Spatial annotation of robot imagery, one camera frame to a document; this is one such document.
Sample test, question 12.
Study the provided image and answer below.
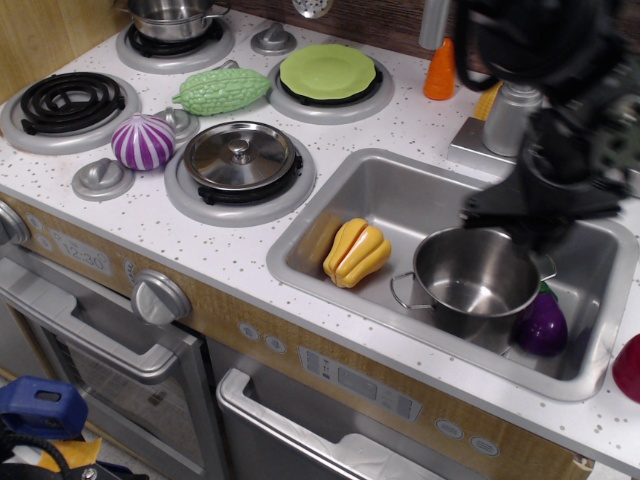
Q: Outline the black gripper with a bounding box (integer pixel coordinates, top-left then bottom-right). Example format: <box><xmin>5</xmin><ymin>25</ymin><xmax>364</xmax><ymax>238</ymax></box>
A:
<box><xmin>461</xmin><ymin>109</ymin><xmax>631</xmax><ymax>255</ymax></box>

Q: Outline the steel pot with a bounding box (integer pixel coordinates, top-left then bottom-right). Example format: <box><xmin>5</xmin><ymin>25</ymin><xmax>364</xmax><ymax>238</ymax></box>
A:
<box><xmin>389</xmin><ymin>227</ymin><xmax>557</xmax><ymax>354</ymax></box>
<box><xmin>112</xmin><ymin>0</ymin><xmax>231</xmax><ymax>43</ymax></box>

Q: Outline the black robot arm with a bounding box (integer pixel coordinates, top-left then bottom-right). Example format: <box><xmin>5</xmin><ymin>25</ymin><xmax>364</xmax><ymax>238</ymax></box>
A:
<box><xmin>454</xmin><ymin>1</ymin><xmax>639</xmax><ymax>253</ymax></box>

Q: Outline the steel sink basin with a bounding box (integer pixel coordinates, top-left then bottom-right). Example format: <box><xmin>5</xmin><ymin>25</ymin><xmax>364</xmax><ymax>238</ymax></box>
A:
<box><xmin>267</xmin><ymin>149</ymin><xmax>639</xmax><ymax>401</ymax></box>

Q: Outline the steel pot lid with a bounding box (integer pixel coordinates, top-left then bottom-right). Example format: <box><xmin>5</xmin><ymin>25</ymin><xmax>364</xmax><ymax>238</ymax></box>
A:
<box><xmin>183</xmin><ymin>121</ymin><xmax>297</xmax><ymax>192</ymax></box>

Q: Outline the purple toy eggplant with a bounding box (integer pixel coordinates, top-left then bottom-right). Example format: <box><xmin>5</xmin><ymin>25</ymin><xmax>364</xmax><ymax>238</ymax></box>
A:
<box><xmin>512</xmin><ymin>282</ymin><xmax>568</xmax><ymax>357</ymax></box>

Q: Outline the silver toy faucet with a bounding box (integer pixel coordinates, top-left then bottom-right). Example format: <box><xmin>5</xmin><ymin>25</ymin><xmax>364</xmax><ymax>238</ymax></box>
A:
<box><xmin>419</xmin><ymin>1</ymin><xmax>543</xmax><ymax>175</ymax></box>

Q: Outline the yellow toy corn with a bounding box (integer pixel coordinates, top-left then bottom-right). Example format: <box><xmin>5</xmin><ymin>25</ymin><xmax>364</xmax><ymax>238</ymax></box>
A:
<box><xmin>473</xmin><ymin>81</ymin><xmax>503</xmax><ymax>121</ymax></box>

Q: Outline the red toy cup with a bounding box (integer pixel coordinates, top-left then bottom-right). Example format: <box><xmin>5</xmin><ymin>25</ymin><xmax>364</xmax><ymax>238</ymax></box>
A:
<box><xmin>612</xmin><ymin>334</ymin><xmax>640</xmax><ymax>403</ymax></box>

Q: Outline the yellow toy squash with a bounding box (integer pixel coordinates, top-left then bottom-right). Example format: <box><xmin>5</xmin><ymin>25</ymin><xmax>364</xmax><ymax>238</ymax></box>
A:
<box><xmin>323</xmin><ymin>218</ymin><xmax>392</xmax><ymax>289</ymax></box>

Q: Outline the orange toy carrot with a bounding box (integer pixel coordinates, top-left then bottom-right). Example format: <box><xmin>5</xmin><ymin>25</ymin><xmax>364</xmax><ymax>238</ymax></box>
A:
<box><xmin>423</xmin><ymin>38</ymin><xmax>456</xmax><ymax>101</ymax></box>

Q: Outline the green toy plate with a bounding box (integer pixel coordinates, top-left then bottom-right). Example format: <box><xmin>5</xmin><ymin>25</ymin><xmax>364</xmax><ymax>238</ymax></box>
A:
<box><xmin>279</xmin><ymin>44</ymin><xmax>377</xmax><ymax>101</ymax></box>

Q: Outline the slotted steel spoon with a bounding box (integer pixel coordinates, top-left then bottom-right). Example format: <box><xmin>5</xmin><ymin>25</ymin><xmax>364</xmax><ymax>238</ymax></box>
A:
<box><xmin>292</xmin><ymin>0</ymin><xmax>334</xmax><ymax>20</ymax></box>

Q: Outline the silver stove knob back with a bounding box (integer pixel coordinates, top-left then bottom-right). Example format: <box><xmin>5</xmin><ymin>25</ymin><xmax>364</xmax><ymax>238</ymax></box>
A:
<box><xmin>251</xmin><ymin>22</ymin><xmax>297</xmax><ymax>56</ymax></box>

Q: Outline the silver stove knob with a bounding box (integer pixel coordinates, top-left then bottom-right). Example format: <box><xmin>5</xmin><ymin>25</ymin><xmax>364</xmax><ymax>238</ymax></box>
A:
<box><xmin>154</xmin><ymin>107</ymin><xmax>201</xmax><ymax>145</ymax></box>
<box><xmin>251</xmin><ymin>22</ymin><xmax>297</xmax><ymax>56</ymax></box>
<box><xmin>71</xmin><ymin>158</ymin><xmax>135</xmax><ymax>202</ymax></box>

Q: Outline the green toy bitter gourd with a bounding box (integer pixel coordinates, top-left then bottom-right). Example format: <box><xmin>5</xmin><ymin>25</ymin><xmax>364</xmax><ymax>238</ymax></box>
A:
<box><xmin>172</xmin><ymin>68</ymin><xmax>271</xmax><ymax>116</ymax></box>

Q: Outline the silver stove knob middle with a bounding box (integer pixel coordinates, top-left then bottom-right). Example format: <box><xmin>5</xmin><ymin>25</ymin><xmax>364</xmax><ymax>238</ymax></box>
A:
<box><xmin>154</xmin><ymin>107</ymin><xmax>201</xmax><ymax>145</ymax></box>

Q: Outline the silver oven dial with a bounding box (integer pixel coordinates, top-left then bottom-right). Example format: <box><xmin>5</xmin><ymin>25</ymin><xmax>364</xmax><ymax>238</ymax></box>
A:
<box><xmin>131</xmin><ymin>269</ymin><xmax>192</xmax><ymax>326</ymax></box>

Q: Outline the purple striped toy onion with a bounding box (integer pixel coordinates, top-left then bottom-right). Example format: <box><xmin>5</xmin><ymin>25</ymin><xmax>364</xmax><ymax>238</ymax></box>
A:
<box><xmin>111</xmin><ymin>114</ymin><xmax>176</xmax><ymax>171</ymax></box>

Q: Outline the silver stove knob front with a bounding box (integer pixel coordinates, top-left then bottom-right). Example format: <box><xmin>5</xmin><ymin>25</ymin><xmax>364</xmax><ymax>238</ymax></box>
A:
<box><xmin>71</xmin><ymin>158</ymin><xmax>135</xmax><ymax>202</ymax></box>

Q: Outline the black coil burner left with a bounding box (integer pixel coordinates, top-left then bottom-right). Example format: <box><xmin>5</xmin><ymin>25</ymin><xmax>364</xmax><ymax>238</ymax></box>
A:
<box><xmin>20</xmin><ymin>73</ymin><xmax>127</xmax><ymax>135</ymax></box>

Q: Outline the silver oven dial left edge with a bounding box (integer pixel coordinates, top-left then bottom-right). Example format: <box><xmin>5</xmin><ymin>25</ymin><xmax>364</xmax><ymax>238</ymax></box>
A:
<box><xmin>0</xmin><ymin>201</ymin><xmax>31</xmax><ymax>245</ymax></box>

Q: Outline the blue clamp tool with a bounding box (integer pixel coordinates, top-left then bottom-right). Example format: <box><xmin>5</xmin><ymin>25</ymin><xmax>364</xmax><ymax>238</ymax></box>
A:
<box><xmin>1</xmin><ymin>376</ymin><xmax>89</xmax><ymax>440</ymax></box>

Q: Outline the dishwasher door with handle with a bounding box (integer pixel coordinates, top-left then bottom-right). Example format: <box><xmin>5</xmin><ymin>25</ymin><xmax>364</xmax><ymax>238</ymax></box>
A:
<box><xmin>216</xmin><ymin>368</ymin><xmax>480</xmax><ymax>479</ymax></box>

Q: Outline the oven door with handle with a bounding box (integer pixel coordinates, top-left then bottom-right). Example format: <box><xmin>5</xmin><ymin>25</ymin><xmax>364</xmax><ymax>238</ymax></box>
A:
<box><xmin>1</xmin><ymin>256</ymin><xmax>230</xmax><ymax>479</ymax></box>

